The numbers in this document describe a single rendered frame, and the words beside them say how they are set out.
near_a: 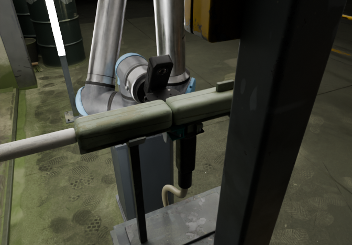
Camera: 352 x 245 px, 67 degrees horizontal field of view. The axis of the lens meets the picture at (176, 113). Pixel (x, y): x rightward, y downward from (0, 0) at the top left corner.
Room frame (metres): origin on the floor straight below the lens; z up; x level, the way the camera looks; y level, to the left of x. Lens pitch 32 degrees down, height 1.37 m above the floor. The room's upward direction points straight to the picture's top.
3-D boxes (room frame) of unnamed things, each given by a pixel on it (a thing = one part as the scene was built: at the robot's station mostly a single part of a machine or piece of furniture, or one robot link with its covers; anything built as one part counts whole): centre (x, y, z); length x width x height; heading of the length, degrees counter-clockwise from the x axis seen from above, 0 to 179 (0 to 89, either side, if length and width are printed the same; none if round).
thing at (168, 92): (0.52, 0.04, 1.07); 0.12 x 0.08 x 0.09; 25
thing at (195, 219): (0.38, -0.03, 0.95); 0.26 x 0.15 x 0.32; 115
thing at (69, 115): (2.12, 0.94, 0.01); 0.20 x 0.20 x 0.01; 25
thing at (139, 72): (0.60, 0.08, 1.07); 0.10 x 0.05 x 0.09; 115
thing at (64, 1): (3.54, 1.54, 0.44); 0.59 x 0.58 x 0.89; 39
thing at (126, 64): (0.68, 0.11, 1.07); 0.12 x 0.09 x 0.10; 25
